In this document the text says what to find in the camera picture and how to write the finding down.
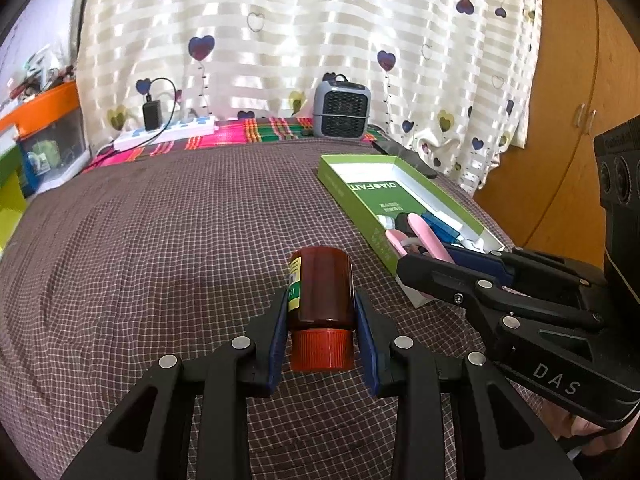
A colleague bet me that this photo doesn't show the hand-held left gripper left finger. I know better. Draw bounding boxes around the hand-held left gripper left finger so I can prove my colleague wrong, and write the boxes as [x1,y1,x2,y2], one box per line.
[60,290,291,480]

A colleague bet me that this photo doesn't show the blue metal folding knife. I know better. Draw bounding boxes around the blue metal folding knife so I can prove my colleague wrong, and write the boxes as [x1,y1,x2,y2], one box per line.
[420,212,463,246]

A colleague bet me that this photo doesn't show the yellow-green box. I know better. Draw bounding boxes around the yellow-green box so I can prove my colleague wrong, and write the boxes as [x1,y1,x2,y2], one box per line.
[0,177,28,251]

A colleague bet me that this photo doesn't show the orange-lid clear storage box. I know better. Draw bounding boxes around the orange-lid clear storage box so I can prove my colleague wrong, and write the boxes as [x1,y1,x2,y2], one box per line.
[0,80,88,193]

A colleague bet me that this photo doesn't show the colourful striped mat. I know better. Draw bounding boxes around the colourful striped mat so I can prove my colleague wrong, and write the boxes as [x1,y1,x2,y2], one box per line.
[82,116,386,176]

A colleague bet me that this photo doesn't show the pile of assorted clutter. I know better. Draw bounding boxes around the pile of assorted clutter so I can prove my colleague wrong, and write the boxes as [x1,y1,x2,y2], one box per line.
[0,42,76,111]

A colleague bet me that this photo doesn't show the green cardboard box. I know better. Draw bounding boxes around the green cardboard box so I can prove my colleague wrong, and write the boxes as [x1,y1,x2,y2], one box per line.
[317,154,506,309]

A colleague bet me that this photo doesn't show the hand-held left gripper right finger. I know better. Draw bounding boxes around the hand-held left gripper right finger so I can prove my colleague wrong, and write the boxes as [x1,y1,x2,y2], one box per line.
[352,290,583,480]

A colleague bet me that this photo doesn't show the pink plastic clipper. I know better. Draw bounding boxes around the pink plastic clipper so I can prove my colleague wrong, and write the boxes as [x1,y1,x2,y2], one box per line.
[407,212,456,263]

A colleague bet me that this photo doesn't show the black plug-in charger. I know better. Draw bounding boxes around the black plug-in charger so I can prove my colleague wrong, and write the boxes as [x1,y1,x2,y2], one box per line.
[142,100,162,131]

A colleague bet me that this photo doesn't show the black charger cable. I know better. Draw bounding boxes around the black charger cable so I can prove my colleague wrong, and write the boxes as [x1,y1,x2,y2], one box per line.
[95,77,183,158]

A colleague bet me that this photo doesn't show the black flat device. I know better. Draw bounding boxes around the black flat device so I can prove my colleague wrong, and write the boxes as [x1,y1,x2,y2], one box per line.
[372,137,438,179]

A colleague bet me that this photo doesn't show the heart-print striped curtain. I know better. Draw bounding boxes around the heart-print striped curtain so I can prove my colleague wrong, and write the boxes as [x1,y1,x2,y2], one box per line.
[75,0,543,193]

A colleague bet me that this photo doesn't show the person's right hand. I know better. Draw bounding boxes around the person's right hand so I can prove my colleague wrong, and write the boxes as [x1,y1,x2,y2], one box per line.
[552,405,633,461]

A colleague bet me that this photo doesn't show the white power strip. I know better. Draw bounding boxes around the white power strip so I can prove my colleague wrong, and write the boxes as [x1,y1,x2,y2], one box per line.
[112,115,218,151]

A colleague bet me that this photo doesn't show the wooden wardrobe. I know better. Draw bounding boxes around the wooden wardrobe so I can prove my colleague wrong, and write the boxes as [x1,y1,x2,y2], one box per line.
[472,0,640,266]

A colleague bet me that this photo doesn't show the pale green packet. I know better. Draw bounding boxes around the pale green packet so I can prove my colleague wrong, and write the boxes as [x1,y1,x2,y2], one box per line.
[31,141,63,171]

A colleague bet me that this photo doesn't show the brown medicine bottle red cap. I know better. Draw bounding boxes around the brown medicine bottle red cap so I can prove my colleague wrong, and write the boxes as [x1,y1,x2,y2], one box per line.
[287,246,356,372]

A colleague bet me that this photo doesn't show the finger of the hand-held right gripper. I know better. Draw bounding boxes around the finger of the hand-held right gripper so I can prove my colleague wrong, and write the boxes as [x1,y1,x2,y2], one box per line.
[442,242,608,306]
[396,252,608,356]

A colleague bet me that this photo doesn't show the grey mini fan heater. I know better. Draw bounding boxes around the grey mini fan heater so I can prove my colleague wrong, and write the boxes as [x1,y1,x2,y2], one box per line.
[312,75,372,139]

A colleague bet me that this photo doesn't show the brown checked bedsheet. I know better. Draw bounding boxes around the brown checked bedsheet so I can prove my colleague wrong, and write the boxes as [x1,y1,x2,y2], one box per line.
[0,137,640,480]

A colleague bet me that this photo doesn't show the dark green box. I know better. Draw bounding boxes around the dark green box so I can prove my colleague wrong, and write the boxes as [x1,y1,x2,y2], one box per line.
[0,147,23,186]

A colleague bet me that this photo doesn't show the pink clip with green pads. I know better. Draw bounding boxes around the pink clip with green pads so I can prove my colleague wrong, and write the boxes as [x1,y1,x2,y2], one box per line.
[385,229,426,261]

